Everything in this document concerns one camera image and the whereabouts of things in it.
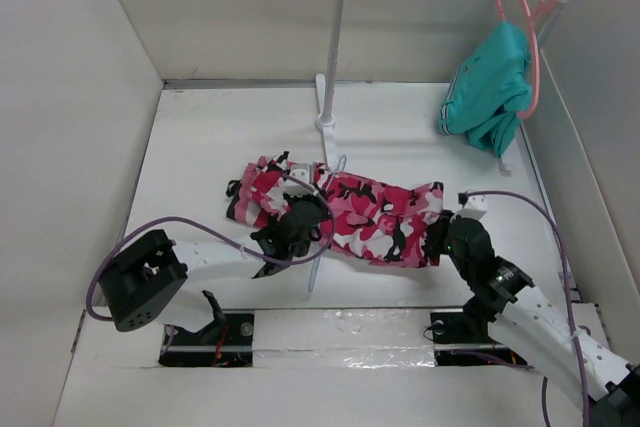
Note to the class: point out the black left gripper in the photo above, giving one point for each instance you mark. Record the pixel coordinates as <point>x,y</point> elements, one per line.
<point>289,200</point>

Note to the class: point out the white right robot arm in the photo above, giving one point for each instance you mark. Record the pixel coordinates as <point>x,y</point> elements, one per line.
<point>507,307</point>

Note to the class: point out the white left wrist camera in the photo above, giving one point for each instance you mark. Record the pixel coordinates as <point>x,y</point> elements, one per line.
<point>298,180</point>

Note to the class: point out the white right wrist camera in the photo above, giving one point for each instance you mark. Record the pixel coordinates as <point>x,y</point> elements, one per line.
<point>471,206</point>

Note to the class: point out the teal shorts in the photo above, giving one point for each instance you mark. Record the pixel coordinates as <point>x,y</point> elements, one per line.
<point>488,90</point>

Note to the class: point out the blue wire hanger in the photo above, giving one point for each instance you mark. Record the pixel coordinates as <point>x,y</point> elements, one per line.
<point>341,164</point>

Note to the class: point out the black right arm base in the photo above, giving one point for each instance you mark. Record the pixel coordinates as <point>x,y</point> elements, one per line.
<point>458,342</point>

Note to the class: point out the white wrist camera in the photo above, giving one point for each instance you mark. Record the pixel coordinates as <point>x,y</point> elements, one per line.
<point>471,206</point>
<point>298,180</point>

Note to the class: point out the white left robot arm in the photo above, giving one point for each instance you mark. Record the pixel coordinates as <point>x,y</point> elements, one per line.
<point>165,270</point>

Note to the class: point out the pink plastic hanger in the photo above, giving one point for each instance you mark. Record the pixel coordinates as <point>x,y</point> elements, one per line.
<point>532,42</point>

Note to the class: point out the pink camouflage trousers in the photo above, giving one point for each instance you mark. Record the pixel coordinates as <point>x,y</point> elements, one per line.
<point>371,220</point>

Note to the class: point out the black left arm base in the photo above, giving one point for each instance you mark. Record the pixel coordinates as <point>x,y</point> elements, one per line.
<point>225,342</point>

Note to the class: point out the white clothes rack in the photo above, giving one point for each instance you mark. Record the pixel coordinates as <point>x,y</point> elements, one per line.
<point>402,41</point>

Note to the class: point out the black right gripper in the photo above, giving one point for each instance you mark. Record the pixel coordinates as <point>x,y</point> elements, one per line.
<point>436,230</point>

